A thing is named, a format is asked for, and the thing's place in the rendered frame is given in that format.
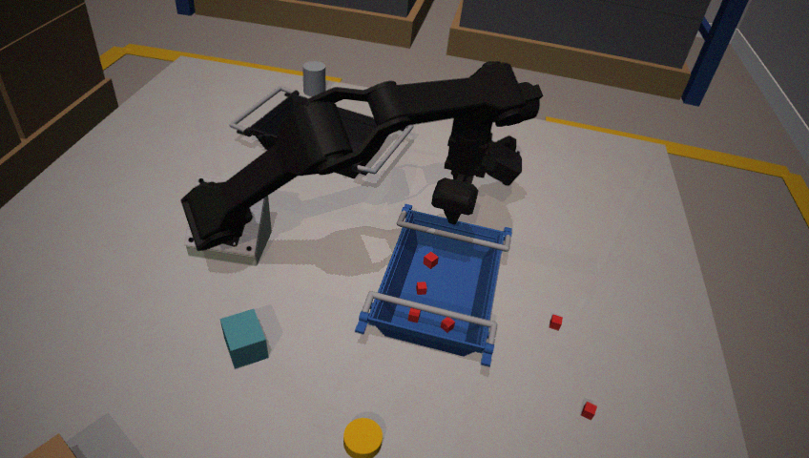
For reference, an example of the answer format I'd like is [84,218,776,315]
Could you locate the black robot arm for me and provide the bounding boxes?
[180,61,543,251]

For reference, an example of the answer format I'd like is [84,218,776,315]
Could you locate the yellow cylinder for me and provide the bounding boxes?
[343,418,383,458]

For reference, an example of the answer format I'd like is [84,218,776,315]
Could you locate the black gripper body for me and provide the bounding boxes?
[431,129,489,215]

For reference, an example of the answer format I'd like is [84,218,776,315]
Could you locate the teal cube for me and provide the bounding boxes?
[220,309,269,368]

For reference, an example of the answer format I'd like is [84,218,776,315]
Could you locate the grey cylinder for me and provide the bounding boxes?
[302,61,325,96]

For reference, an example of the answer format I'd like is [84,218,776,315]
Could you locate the blue plastic tray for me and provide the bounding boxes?
[355,204,512,367]

